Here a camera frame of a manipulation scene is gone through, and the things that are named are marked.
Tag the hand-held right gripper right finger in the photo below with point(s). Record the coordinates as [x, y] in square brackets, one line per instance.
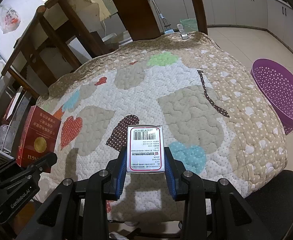
[170, 177]

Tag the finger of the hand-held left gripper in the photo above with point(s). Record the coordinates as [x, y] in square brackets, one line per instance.
[44, 163]

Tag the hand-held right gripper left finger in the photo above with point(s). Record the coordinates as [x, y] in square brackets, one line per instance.
[120, 177]

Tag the red cardboard box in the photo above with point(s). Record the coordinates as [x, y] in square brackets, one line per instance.
[39, 135]

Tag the white barcode box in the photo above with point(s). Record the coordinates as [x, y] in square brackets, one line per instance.
[145, 152]

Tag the purple plastic basket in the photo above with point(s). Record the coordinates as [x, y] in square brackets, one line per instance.
[281, 92]

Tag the clear plastic bag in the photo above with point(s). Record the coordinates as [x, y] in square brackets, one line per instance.
[5, 137]

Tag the quilted dotted patchwork blanket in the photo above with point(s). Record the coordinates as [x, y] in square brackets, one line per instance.
[186, 105]

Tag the black round stool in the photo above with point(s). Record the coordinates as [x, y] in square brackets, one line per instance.
[274, 205]

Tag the dark wooden chair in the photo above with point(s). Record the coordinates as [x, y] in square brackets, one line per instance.
[19, 47]

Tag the white plastic bucket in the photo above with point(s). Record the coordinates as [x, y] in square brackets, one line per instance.
[109, 39]

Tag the metal clip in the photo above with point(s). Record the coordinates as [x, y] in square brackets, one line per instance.
[183, 32]

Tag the white hanging plastic bag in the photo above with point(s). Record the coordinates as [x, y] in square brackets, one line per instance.
[9, 20]

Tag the green lined waste bin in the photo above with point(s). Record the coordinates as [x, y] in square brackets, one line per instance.
[188, 24]

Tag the wooden chair with round hole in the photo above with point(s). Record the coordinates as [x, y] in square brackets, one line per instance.
[136, 17]

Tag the blue flat mop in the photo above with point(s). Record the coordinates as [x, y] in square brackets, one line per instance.
[159, 12]

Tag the white kitchen cabinets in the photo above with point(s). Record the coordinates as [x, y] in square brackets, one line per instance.
[236, 7]

